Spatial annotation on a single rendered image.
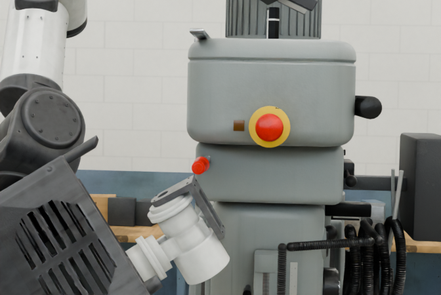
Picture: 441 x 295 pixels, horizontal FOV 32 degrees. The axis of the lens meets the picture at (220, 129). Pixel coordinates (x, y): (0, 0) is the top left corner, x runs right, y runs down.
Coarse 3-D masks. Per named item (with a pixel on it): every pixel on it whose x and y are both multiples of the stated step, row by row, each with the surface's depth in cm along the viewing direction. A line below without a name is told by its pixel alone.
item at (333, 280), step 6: (324, 270) 138; (330, 270) 138; (336, 270) 139; (324, 276) 137; (330, 276) 137; (336, 276) 137; (324, 282) 137; (330, 282) 136; (336, 282) 136; (324, 288) 136; (330, 288) 136; (336, 288) 136; (324, 294) 136; (330, 294) 136; (336, 294) 136
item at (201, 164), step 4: (208, 156) 122; (196, 160) 110; (200, 160) 110; (204, 160) 111; (208, 160) 119; (196, 164) 108; (200, 164) 108; (204, 164) 109; (208, 164) 112; (192, 168) 109; (196, 168) 108; (200, 168) 108; (204, 168) 109; (196, 172) 109; (200, 172) 109
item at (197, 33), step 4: (192, 28) 106; (196, 28) 106; (200, 28) 106; (192, 32) 106; (196, 32) 106; (200, 32) 105; (204, 32) 107; (196, 36) 111; (200, 36) 111; (204, 36) 111; (208, 36) 116; (196, 40) 126
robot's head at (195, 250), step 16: (192, 208) 99; (160, 224) 98; (176, 224) 97; (192, 224) 98; (144, 240) 97; (160, 240) 101; (176, 240) 98; (192, 240) 98; (208, 240) 98; (160, 256) 97; (176, 256) 98; (192, 256) 97; (208, 256) 98; (224, 256) 100; (192, 272) 98; (208, 272) 98
